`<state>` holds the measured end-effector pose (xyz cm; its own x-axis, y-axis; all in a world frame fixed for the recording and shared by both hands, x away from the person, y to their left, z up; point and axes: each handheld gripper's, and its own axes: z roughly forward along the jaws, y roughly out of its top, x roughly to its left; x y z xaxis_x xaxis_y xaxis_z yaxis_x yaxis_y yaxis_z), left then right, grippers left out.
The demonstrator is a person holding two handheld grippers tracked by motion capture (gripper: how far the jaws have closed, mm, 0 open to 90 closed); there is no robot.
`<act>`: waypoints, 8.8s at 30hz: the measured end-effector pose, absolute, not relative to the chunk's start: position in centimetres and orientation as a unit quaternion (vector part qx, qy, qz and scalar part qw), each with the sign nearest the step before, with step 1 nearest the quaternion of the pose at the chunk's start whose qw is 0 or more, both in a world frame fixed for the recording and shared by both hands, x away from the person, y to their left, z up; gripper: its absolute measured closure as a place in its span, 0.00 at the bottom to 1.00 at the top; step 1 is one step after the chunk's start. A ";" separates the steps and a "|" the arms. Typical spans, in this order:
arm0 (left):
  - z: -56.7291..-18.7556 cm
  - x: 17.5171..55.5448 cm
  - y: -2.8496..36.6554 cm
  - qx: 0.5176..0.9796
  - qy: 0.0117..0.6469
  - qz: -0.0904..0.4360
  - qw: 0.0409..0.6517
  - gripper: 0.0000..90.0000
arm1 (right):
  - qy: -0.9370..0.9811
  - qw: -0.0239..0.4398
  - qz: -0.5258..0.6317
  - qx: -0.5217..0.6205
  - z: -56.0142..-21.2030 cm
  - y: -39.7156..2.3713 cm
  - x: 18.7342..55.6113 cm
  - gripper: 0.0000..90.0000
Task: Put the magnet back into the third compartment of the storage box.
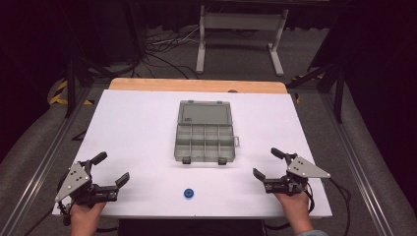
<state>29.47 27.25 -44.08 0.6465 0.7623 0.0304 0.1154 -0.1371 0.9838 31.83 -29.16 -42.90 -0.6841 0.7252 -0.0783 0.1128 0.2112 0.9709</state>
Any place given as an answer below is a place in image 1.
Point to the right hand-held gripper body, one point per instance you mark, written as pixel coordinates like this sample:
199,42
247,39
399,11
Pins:
296,177

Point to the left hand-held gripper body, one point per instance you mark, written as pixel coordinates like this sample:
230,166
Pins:
76,179

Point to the grey plastic compartment box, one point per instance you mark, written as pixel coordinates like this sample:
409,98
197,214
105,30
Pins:
205,132

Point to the person's right hand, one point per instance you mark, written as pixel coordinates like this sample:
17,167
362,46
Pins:
295,211

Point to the person's left hand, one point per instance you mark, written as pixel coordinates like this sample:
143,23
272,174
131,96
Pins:
86,218

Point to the yellow black floor tape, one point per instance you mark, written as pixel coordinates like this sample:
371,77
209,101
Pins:
60,95
297,97

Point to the black metal stand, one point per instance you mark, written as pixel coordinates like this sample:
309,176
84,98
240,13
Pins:
73,82
337,88

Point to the person's dark clothing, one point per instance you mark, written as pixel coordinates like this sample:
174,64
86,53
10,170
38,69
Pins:
190,228

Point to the grey metal stand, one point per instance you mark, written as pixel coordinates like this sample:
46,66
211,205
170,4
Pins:
241,21

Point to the aluminium floor rail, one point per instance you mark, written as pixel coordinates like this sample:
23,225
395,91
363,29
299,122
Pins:
357,164
42,164

